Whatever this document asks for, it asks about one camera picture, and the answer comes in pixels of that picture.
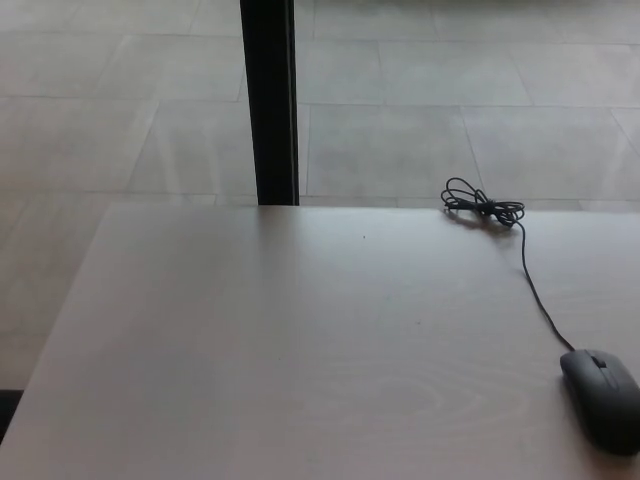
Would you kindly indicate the black computer mouse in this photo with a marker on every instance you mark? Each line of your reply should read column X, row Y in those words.
column 605, row 400

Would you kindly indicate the black vertical post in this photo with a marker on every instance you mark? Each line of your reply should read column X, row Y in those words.
column 270, row 100

